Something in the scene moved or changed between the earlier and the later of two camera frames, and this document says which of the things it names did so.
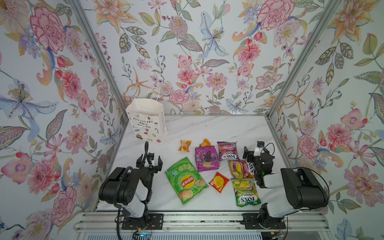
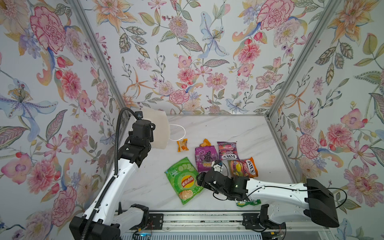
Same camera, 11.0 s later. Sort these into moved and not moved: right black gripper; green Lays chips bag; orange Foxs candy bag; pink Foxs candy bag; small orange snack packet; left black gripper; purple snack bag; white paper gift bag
Moved: white paper gift bag; right black gripper; left black gripper
Not moved: orange Foxs candy bag; pink Foxs candy bag; green Lays chips bag; purple snack bag; small orange snack packet
